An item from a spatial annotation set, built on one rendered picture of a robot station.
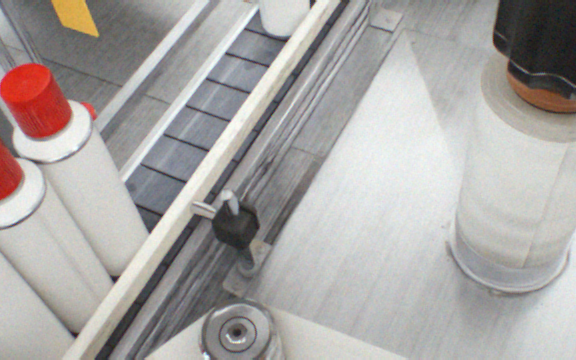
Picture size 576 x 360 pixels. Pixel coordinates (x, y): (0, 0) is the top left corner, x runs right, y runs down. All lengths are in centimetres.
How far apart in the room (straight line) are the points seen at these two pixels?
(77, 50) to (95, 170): 39
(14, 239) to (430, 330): 30
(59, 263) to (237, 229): 14
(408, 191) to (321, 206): 7
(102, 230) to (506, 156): 29
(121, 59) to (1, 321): 43
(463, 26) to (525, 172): 40
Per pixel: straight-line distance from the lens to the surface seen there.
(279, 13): 70
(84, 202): 50
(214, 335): 34
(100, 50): 84
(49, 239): 47
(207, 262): 62
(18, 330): 48
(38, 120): 45
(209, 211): 56
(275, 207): 65
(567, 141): 41
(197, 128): 66
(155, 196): 62
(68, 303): 53
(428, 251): 57
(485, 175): 46
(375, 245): 57
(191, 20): 64
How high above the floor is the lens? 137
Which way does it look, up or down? 54 degrees down
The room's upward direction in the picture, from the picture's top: 9 degrees counter-clockwise
